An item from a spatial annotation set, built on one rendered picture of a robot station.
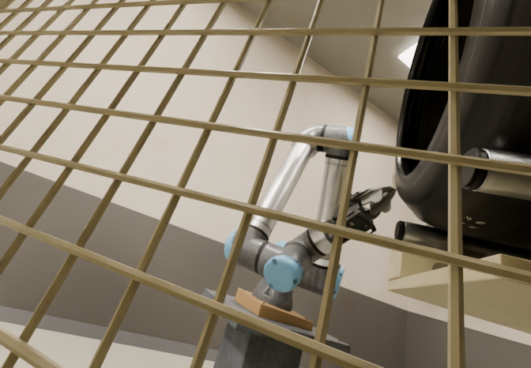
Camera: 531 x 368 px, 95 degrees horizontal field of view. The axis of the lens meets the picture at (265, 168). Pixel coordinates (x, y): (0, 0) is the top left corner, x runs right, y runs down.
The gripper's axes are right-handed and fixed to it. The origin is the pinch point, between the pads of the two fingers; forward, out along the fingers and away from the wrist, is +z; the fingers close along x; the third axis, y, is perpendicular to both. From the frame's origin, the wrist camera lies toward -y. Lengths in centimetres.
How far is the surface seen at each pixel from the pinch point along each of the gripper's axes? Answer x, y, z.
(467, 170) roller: 17.7, 35.9, 10.8
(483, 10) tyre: 27.2, 25.9, 23.8
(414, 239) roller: -0.2, 20.0, -1.0
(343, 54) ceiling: 21, -311, 40
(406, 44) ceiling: -23, -287, 95
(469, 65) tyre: 23.5, 27.4, 19.2
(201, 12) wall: 173, -245, -45
